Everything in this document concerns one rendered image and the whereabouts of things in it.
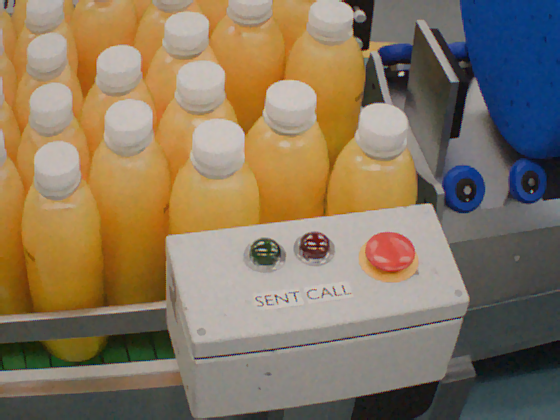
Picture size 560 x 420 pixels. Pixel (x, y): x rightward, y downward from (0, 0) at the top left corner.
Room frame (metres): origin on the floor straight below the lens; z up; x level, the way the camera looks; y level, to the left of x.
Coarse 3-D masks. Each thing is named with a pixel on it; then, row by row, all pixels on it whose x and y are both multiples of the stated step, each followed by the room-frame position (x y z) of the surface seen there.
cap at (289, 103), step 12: (276, 84) 0.76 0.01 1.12; (288, 84) 0.76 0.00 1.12; (300, 84) 0.76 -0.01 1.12; (276, 96) 0.75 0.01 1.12; (288, 96) 0.75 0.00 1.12; (300, 96) 0.75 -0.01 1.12; (312, 96) 0.75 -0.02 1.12; (276, 108) 0.73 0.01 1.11; (288, 108) 0.73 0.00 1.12; (300, 108) 0.73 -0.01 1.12; (312, 108) 0.74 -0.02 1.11; (276, 120) 0.73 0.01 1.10; (288, 120) 0.73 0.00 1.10; (300, 120) 0.73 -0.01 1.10
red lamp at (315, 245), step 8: (312, 232) 0.61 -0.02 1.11; (304, 240) 0.60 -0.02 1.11; (312, 240) 0.60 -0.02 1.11; (320, 240) 0.60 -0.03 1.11; (328, 240) 0.61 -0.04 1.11; (304, 248) 0.60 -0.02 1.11; (312, 248) 0.60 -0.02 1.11; (320, 248) 0.60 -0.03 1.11; (328, 248) 0.60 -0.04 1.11; (312, 256) 0.59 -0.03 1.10; (320, 256) 0.59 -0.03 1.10
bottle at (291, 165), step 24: (264, 120) 0.74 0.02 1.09; (312, 120) 0.75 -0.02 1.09; (264, 144) 0.73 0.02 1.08; (288, 144) 0.73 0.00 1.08; (312, 144) 0.74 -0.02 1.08; (264, 168) 0.72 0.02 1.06; (288, 168) 0.72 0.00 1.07; (312, 168) 0.73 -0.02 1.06; (264, 192) 0.72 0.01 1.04; (288, 192) 0.71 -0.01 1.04; (312, 192) 0.72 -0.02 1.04; (264, 216) 0.72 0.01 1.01; (288, 216) 0.71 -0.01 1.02; (312, 216) 0.73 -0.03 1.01
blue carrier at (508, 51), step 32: (480, 0) 1.01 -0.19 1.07; (512, 0) 0.94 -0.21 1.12; (544, 0) 0.88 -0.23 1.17; (480, 32) 1.00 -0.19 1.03; (512, 32) 0.93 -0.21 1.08; (544, 32) 0.87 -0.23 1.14; (480, 64) 0.99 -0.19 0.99; (512, 64) 0.92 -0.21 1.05; (544, 64) 0.86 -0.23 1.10; (512, 96) 0.91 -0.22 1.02; (544, 96) 0.85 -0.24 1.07; (512, 128) 0.90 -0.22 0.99; (544, 128) 0.84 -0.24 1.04
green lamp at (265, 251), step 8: (256, 240) 0.60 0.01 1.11; (264, 240) 0.60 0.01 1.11; (272, 240) 0.60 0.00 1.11; (256, 248) 0.59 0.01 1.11; (264, 248) 0.59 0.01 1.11; (272, 248) 0.59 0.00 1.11; (280, 248) 0.60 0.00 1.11; (256, 256) 0.59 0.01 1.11; (264, 256) 0.59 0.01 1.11; (272, 256) 0.59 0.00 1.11; (280, 256) 0.59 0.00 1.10; (264, 264) 0.58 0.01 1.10; (272, 264) 0.58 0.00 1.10
